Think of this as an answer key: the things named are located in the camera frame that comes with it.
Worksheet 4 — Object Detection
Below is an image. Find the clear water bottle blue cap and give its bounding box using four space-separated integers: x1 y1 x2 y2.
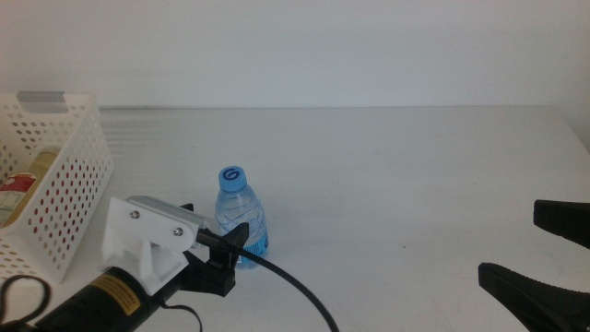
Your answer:
213 165 270 271

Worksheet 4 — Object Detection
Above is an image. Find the yellow tea bottle green label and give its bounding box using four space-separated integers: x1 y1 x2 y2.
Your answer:
0 146 62 230

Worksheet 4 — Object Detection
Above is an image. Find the white perforated plastic basket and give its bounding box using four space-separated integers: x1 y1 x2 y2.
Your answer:
0 90 115 285

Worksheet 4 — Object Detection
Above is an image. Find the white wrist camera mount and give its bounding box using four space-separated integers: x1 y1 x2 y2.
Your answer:
100 195 209 297

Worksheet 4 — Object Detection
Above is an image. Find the thin black cable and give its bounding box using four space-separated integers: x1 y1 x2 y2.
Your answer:
0 274 205 332

